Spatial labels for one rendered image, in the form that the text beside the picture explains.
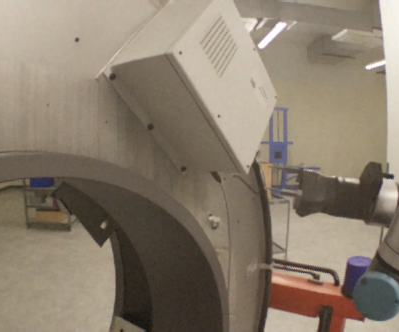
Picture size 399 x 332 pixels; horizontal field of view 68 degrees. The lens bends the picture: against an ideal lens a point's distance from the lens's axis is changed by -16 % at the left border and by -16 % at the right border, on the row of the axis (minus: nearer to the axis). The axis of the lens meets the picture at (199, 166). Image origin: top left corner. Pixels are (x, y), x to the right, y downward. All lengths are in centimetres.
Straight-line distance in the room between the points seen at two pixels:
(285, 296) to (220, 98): 110
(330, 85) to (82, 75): 995
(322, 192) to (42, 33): 50
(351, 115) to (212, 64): 1011
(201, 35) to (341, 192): 35
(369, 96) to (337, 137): 178
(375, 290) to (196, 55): 43
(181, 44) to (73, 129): 17
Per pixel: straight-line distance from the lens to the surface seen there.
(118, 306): 117
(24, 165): 36
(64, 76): 45
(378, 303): 57
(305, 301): 143
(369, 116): 1087
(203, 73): 45
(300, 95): 987
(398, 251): 54
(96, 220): 87
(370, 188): 58
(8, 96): 41
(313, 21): 585
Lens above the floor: 159
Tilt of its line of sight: 6 degrees down
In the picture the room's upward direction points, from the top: straight up
